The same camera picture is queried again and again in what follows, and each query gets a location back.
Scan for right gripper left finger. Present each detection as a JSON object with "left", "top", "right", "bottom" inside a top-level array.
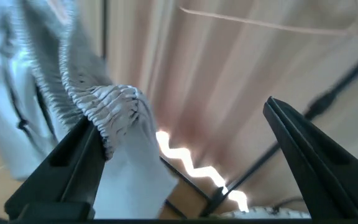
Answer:
[{"left": 4, "top": 116, "right": 107, "bottom": 219}]

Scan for pale grey shorts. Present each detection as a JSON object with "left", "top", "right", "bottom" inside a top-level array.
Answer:
[{"left": 0, "top": 0, "right": 180, "bottom": 219}]

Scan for black clothes rack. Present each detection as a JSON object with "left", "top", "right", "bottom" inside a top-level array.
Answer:
[{"left": 101, "top": 0, "right": 358, "bottom": 218}]

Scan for white laundry basket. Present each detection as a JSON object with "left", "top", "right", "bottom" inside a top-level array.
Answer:
[{"left": 221, "top": 197, "right": 312, "bottom": 219}]

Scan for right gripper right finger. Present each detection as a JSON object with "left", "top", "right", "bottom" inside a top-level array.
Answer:
[{"left": 262, "top": 96, "right": 358, "bottom": 218}]

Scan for pink clothes hanger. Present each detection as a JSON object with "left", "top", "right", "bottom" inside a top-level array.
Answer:
[{"left": 178, "top": 6, "right": 358, "bottom": 37}]

